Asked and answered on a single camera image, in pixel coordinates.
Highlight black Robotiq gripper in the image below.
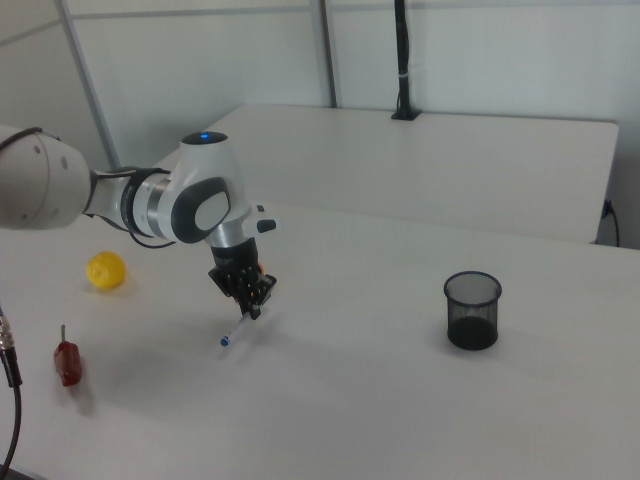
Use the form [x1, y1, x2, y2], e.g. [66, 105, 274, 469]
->
[208, 238, 279, 321]

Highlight blue and white marker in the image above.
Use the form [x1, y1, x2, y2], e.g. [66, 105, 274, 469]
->
[218, 312, 251, 349]

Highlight red toy chili pepper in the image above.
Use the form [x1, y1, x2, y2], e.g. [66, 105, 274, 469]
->
[53, 324, 84, 389]

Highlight white adjacent table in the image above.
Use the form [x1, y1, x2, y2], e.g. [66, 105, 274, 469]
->
[154, 103, 621, 246]

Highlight black mesh pen cup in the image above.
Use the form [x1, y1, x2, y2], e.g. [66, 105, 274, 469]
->
[443, 270, 503, 351]

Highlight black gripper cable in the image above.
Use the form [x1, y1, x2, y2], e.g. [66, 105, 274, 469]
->
[0, 125, 179, 250]

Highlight black cable with metal connector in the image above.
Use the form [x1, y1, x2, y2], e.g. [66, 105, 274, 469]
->
[0, 299, 24, 469]

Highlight black camera pole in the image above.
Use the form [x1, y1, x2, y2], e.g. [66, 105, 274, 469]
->
[390, 0, 424, 122]

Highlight black wall plug cable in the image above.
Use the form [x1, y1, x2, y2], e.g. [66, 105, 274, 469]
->
[601, 198, 621, 249]

